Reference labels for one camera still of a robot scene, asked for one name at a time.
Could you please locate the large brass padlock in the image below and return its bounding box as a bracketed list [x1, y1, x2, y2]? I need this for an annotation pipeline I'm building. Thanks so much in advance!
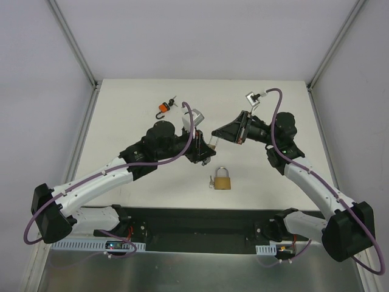
[213, 167, 232, 190]

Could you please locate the small brass padlock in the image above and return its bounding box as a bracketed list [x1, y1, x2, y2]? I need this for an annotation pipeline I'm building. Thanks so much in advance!
[208, 136, 219, 150]

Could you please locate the key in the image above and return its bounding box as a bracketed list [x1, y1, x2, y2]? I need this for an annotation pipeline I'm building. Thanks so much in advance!
[209, 175, 214, 189]

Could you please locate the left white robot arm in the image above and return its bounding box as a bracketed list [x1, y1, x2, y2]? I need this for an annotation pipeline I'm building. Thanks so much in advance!
[28, 121, 216, 244]

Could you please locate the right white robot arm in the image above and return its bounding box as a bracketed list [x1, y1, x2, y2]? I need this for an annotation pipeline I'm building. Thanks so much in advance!
[212, 111, 375, 262]

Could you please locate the orange padlock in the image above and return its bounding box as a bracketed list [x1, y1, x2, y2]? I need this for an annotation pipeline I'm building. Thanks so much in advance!
[155, 102, 170, 120]

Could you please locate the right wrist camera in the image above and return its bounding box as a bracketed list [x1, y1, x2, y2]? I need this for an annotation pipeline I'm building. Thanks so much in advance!
[246, 91, 267, 115]

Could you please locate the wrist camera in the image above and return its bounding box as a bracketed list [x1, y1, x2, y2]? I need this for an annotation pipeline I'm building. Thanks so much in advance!
[246, 91, 267, 115]
[181, 107, 205, 133]

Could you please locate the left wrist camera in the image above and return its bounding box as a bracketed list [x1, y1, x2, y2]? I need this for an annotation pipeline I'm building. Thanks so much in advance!
[181, 107, 205, 133]

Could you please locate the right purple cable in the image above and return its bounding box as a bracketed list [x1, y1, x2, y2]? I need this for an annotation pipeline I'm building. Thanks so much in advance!
[258, 88, 384, 276]

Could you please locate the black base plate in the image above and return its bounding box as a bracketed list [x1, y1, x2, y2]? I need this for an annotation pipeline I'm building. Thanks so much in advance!
[106, 205, 279, 254]

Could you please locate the right white cable duct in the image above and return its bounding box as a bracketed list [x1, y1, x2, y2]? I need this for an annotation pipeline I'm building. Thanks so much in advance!
[255, 244, 277, 256]

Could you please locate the white cable duct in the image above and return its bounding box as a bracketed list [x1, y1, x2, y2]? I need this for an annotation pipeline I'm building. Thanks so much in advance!
[51, 238, 146, 252]
[255, 244, 277, 256]

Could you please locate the left aluminium frame post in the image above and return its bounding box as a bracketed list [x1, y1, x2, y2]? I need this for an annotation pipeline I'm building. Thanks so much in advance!
[45, 0, 99, 89]

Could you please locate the aluminium frame post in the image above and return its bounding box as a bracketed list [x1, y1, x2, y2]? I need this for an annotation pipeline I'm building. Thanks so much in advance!
[306, 0, 368, 92]
[45, 0, 99, 89]

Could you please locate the left white cable duct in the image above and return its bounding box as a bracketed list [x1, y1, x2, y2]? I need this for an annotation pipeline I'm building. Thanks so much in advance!
[51, 238, 146, 252]

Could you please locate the right aluminium frame post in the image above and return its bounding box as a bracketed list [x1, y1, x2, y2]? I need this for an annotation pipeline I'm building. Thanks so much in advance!
[306, 0, 368, 92]

